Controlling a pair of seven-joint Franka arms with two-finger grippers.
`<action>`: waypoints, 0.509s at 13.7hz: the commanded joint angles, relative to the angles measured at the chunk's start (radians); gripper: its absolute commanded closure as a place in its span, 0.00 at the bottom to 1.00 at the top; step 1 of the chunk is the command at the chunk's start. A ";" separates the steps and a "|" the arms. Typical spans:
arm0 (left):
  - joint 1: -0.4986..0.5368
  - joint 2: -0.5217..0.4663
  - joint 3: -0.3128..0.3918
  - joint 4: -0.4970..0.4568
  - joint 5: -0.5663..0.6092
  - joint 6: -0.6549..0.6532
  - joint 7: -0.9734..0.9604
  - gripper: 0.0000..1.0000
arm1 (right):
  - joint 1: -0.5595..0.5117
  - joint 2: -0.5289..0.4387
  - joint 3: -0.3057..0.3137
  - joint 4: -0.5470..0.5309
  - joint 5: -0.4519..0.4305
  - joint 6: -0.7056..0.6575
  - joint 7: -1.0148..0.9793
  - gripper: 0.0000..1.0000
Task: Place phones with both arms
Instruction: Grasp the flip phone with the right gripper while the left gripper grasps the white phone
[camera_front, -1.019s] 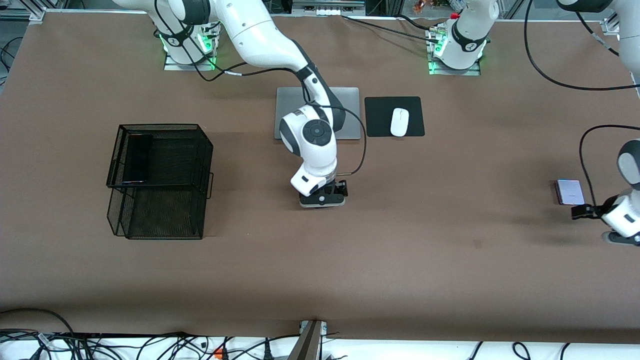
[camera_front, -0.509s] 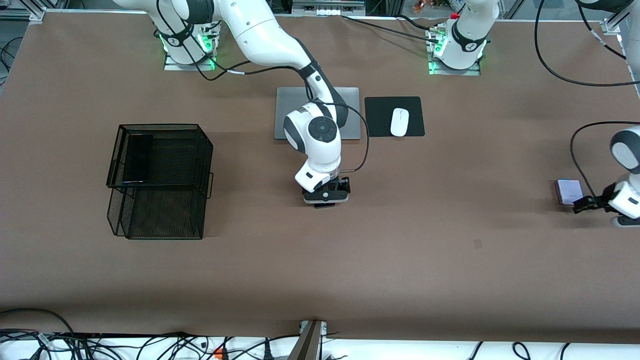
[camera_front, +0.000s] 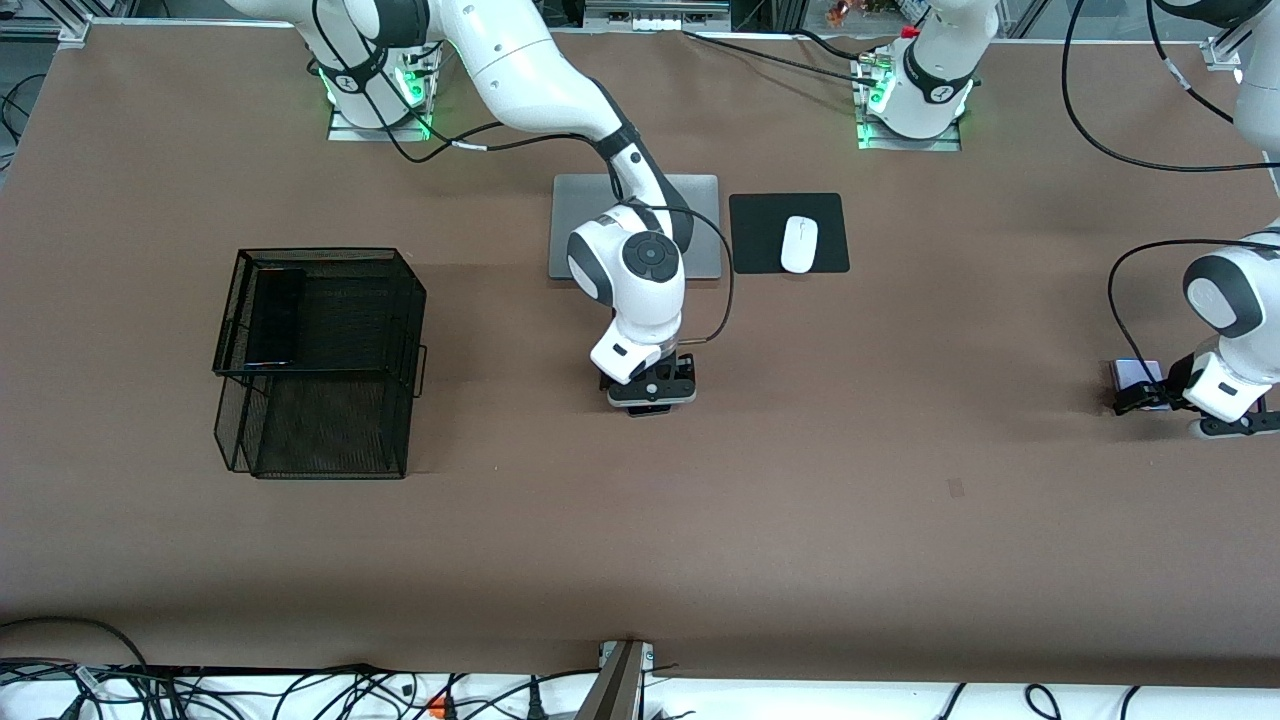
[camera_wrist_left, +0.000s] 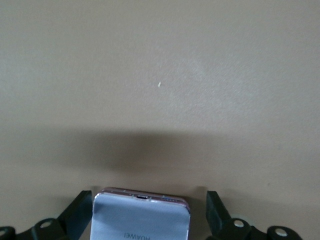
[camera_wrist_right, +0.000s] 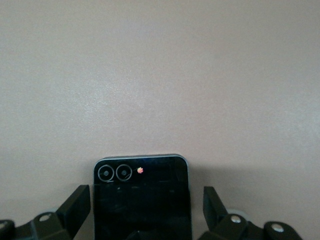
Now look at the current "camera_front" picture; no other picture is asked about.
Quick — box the lavender flip phone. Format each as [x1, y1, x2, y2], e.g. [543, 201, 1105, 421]
[1110, 360, 1169, 413]

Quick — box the long black smartphone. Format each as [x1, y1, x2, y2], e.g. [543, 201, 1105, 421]
[244, 267, 307, 370]

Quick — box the black mouse pad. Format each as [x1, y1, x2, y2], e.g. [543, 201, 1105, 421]
[728, 192, 852, 276]

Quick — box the white computer mouse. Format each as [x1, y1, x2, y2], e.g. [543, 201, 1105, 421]
[780, 215, 820, 275]

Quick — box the grey closed laptop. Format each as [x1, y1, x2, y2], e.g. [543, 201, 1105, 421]
[547, 173, 723, 282]

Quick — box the black mesh two-tier tray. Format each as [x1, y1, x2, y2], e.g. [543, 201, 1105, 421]
[212, 247, 429, 481]

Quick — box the grey socket strip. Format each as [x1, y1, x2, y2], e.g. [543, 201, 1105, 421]
[585, 0, 731, 31]

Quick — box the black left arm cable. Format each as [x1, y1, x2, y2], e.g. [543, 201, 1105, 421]
[1062, 0, 1280, 389]

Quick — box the grey metal camera mount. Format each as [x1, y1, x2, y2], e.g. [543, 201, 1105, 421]
[575, 640, 656, 720]

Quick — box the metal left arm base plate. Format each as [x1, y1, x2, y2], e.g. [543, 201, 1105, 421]
[857, 110, 963, 153]

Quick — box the black cable across table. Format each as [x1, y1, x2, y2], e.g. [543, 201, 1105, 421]
[683, 30, 881, 86]

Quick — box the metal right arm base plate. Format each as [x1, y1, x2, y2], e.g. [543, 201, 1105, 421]
[327, 100, 434, 143]

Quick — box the thick black cable arc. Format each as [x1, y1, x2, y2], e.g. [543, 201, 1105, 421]
[0, 616, 151, 671]

